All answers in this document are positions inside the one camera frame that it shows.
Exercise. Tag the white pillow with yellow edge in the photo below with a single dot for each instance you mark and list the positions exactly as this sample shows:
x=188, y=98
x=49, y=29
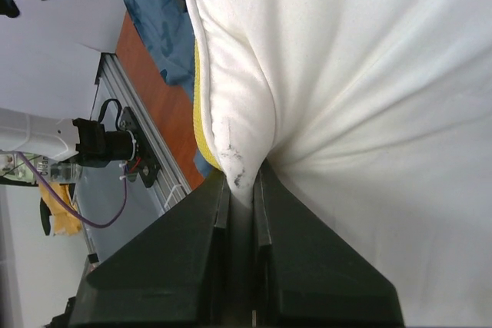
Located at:
x=377, y=115

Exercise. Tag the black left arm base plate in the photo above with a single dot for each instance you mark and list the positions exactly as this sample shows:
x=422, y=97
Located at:
x=144, y=163

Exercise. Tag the aluminium mounting rail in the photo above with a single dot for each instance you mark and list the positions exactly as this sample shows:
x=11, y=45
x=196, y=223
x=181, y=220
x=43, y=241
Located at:
x=123, y=198

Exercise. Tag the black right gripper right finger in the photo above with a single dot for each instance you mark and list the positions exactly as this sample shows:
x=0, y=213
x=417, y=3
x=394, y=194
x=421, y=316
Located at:
x=307, y=275

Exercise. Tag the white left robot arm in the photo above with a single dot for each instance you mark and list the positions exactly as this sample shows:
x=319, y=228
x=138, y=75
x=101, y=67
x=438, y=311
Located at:
x=89, y=143

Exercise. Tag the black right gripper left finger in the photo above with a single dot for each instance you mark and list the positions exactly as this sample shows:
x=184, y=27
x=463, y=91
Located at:
x=169, y=275

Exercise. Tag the blue letter print pillowcase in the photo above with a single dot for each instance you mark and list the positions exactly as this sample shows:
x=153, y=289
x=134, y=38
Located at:
x=156, y=49

